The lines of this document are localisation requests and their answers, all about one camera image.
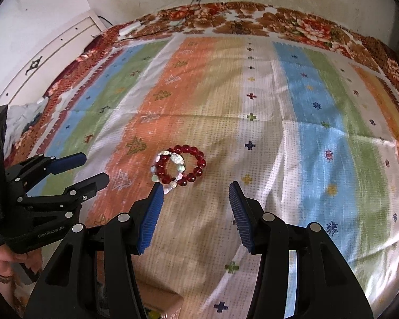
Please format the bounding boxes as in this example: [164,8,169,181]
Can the white pink charm bracelet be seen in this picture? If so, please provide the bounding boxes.
[149,150,187,195]

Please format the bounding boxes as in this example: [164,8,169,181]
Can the dark red bead bracelet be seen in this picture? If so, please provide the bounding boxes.
[154,144,207,187]

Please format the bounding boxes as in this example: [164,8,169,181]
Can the silver metal tin box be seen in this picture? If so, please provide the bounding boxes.
[95,278,187,319]

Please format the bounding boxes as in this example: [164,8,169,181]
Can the person's left hand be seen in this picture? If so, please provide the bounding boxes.
[0,244,43,317]

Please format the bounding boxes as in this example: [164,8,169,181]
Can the crumpled grey blue clothes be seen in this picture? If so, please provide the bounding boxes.
[3,98,49,158]

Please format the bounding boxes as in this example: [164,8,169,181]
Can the white wooden headboard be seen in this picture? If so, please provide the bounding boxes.
[0,10,106,106]

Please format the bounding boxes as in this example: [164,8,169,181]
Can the striped colourful mat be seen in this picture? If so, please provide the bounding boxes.
[31,35,399,318]

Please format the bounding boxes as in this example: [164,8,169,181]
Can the white charger on bed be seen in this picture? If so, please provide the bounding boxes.
[119,22,142,37]

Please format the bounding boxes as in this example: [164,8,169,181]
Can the black power cable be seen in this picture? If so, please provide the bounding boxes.
[95,0,215,43]

